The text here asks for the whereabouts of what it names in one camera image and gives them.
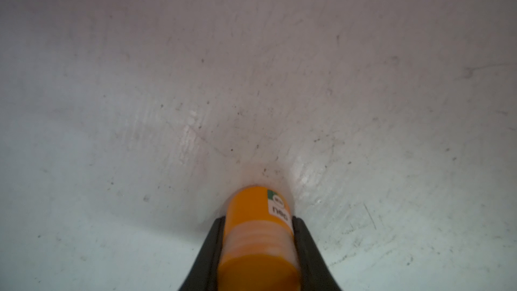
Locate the orange paint can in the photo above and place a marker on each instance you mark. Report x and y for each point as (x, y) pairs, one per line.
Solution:
(258, 249)

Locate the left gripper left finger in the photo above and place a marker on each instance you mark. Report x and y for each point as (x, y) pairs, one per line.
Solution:
(203, 275)

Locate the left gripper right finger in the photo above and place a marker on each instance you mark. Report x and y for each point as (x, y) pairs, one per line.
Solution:
(314, 273)

